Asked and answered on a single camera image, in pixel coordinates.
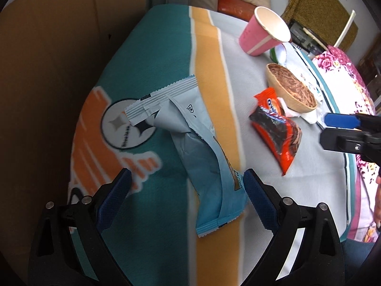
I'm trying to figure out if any light blue snack wrapper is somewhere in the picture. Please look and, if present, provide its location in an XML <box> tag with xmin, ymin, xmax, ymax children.
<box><xmin>125</xmin><ymin>76</ymin><xmax>247</xmax><ymax>237</ymax></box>

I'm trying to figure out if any pink paper cup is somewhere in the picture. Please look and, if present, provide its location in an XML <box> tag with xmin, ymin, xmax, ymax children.
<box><xmin>238</xmin><ymin>6</ymin><xmax>291</xmax><ymax>56</ymax></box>

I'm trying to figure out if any person's right hand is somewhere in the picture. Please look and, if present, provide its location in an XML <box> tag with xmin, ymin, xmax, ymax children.
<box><xmin>373</xmin><ymin>175</ymin><xmax>381</xmax><ymax>229</ymax></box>

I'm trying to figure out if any pink floral bed sheet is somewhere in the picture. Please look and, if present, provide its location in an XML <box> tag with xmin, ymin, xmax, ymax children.
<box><xmin>313</xmin><ymin>45</ymin><xmax>380</xmax><ymax>243</ymax></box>

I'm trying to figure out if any white tissue paper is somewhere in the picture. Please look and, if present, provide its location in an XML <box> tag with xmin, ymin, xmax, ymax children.
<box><xmin>278</xmin><ymin>97</ymin><xmax>322</xmax><ymax>125</ymax></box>

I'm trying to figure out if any orange oreo wrapper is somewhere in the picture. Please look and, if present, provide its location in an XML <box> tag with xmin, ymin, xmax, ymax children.
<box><xmin>249</xmin><ymin>87</ymin><xmax>302</xmax><ymax>175</ymax></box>

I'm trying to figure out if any teal and white table cloth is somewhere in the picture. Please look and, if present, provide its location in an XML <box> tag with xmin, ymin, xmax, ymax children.
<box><xmin>68</xmin><ymin>5</ymin><xmax>356</xmax><ymax>285</ymax></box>

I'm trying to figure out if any leopard print cloth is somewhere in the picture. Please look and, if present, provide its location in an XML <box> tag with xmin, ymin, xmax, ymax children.
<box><xmin>281</xmin><ymin>0</ymin><xmax>350</xmax><ymax>45</ymax></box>

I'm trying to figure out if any brown cardboard sheet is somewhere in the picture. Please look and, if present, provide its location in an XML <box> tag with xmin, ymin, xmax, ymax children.
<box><xmin>1</xmin><ymin>0</ymin><xmax>147</xmax><ymax>280</ymax></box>

